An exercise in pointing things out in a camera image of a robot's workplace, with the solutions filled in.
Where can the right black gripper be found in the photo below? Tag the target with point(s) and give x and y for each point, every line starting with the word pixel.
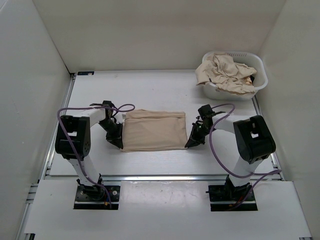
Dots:
pixel 195 139

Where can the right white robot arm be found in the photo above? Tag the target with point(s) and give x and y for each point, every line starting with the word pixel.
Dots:
pixel 254 144

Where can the front aluminium rail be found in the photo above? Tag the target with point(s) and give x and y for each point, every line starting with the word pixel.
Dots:
pixel 165 177

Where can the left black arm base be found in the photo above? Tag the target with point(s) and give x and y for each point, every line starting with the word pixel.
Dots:
pixel 110 195

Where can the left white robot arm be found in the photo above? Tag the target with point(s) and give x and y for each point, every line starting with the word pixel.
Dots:
pixel 73 141

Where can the beige trousers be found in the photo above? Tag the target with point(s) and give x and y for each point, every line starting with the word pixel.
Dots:
pixel 148 131

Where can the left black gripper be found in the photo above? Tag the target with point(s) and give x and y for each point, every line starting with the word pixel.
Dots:
pixel 116 139

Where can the right aluminium rail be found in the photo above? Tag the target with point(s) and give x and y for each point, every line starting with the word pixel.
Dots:
pixel 266 136

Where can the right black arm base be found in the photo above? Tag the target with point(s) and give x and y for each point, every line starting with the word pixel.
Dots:
pixel 227 197

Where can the beige clothes pile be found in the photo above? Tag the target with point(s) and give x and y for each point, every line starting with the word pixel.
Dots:
pixel 228 76

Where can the black corner label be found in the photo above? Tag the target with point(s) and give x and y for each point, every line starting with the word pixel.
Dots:
pixel 85 73

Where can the white laundry basket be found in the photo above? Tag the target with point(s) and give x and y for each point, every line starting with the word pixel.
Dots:
pixel 259 80

